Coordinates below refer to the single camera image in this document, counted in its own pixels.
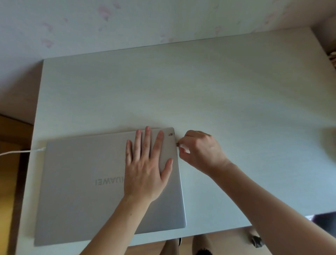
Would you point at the small white USB plug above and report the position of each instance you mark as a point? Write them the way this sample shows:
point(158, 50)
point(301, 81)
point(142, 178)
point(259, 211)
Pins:
point(182, 147)

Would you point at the silver laptop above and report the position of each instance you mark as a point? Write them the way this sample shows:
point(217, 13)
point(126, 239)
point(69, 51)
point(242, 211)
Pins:
point(78, 184)

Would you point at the person's right leg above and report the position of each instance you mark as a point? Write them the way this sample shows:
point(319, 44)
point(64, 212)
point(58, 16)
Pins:
point(202, 245)

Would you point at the person's left forearm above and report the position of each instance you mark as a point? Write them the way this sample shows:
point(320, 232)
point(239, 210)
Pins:
point(115, 228)

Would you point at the black chair caster wheel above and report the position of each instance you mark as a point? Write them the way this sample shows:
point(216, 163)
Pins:
point(256, 239)

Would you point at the person's right forearm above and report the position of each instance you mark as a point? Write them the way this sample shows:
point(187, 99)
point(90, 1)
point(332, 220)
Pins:
point(275, 212)

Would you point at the person's right hand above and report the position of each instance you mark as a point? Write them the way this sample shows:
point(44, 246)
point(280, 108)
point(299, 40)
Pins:
point(204, 153)

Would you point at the person's left middle finger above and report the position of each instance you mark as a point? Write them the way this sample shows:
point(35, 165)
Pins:
point(147, 144)

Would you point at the person's left leg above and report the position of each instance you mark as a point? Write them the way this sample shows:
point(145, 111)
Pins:
point(170, 247)

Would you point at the person's right fingers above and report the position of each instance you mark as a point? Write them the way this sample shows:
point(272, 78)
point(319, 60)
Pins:
point(187, 139)

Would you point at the person's left thumb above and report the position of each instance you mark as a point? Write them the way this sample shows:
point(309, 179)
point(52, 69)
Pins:
point(168, 168)

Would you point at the person's left little finger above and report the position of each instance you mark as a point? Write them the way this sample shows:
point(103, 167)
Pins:
point(129, 155)

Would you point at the dark object at desk edge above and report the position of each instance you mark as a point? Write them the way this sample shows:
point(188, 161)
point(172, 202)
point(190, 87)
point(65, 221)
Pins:
point(324, 220)

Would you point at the person's left hand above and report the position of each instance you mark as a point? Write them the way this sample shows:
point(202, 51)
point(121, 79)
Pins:
point(143, 174)

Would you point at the person's leg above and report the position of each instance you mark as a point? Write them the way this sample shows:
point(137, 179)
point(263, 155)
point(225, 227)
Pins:
point(202, 245)
point(170, 247)

